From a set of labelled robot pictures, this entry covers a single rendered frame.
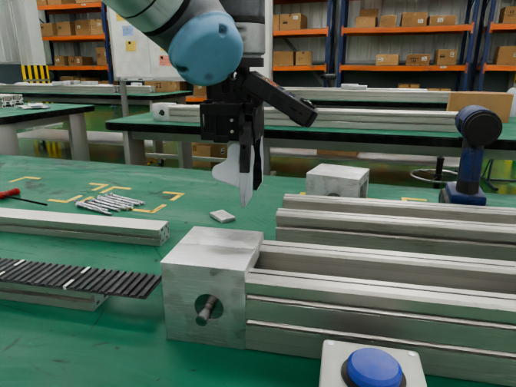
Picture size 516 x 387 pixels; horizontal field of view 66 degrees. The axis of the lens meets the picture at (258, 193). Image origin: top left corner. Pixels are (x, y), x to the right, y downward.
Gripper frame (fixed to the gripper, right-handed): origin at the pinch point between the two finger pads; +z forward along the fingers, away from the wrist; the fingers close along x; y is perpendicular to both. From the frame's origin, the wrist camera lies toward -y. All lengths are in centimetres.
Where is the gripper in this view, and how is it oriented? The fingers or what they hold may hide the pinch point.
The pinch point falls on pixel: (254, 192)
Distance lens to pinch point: 62.3
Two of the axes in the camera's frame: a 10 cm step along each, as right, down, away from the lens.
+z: 0.0, 9.5, 3.1
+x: -2.0, 3.0, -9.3
